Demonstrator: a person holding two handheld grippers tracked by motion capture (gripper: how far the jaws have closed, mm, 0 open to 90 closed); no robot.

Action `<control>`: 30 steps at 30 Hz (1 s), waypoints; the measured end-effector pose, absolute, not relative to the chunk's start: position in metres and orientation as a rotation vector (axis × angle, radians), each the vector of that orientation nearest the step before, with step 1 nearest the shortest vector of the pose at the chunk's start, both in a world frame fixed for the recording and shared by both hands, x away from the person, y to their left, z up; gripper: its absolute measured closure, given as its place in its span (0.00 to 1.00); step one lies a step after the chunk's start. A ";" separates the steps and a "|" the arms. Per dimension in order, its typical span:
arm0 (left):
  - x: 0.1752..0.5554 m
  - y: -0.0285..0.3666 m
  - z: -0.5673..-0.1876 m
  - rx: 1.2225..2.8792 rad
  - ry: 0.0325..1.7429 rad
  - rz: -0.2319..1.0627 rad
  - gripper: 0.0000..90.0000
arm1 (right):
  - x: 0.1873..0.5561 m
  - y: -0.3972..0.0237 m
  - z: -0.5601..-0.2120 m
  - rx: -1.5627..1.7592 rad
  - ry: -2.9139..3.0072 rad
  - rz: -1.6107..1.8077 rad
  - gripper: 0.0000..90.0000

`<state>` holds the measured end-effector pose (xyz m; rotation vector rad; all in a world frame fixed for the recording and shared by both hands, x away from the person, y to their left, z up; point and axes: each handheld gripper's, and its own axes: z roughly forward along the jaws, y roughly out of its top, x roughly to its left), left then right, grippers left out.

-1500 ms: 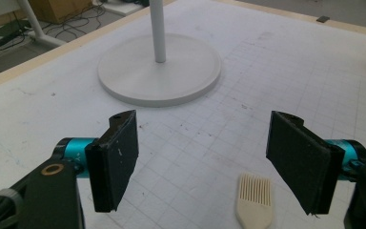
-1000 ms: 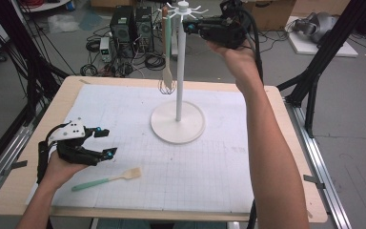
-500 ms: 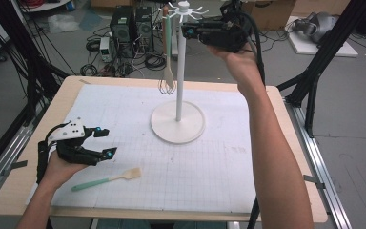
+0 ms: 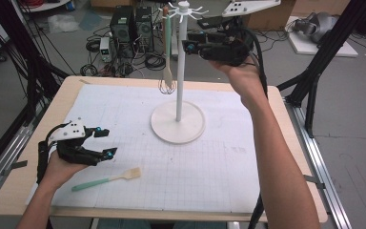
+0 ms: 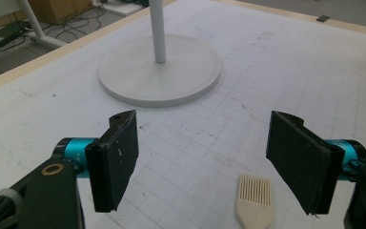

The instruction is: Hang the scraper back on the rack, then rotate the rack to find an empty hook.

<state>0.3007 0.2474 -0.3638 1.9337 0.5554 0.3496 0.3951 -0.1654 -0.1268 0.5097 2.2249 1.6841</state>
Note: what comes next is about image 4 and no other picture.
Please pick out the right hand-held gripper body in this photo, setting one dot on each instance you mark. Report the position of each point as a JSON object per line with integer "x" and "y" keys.
{"x": 228, "y": 47}

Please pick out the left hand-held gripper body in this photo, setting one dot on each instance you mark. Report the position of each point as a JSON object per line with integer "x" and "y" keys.
{"x": 76, "y": 152}

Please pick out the white utensil stand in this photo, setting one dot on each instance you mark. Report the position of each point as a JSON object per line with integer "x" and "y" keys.
{"x": 178, "y": 127}

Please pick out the person's left hand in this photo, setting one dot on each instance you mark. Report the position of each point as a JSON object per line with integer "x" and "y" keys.
{"x": 58, "y": 173}

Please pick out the person's right hand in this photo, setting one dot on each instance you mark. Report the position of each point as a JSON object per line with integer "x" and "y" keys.
{"x": 246, "y": 82}

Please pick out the black flat device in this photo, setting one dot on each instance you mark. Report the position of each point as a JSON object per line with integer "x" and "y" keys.
{"x": 211, "y": 23}

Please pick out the black computer tower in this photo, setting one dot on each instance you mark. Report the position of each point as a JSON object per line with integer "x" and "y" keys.
{"x": 144, "y": 28}
{"x": 122, "y": 28}

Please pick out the cardboard box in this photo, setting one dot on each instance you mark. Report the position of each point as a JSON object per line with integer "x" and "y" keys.
{"x": 273, "y": 24}

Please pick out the white grid mat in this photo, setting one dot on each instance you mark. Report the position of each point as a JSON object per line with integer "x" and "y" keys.
{"x": 187, "y": 178}

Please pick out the small grey power supply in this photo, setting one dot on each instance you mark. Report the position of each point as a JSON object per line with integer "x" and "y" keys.
{"x": 105, "y": 47}

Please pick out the grey headset device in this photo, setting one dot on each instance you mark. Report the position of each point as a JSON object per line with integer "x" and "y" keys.
{"x": 317, "y": 27}

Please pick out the white floor board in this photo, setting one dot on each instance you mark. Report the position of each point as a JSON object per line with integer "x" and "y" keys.
{"x": 330, "y": 49}

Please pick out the blue sheet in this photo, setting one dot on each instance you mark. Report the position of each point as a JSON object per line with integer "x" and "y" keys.
{"x": 90, "y": 20}

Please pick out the clear plastic bag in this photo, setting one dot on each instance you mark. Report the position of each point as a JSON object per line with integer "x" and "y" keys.
{"x": 62, "y": 24}

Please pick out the black rail clamp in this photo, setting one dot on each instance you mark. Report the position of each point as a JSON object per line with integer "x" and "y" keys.
{"x": 316, "y": 182}
{"x": 16, "y": 166}

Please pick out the aluminium rail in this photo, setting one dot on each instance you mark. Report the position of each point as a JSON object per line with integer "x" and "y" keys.
{"x": 12, "y": 148}
{"x": 317, "y": 152}

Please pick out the black metal frame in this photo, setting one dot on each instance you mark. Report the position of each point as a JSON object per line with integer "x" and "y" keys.
{"x": 332, "y": 41}
{"x": 25, "y": 44}

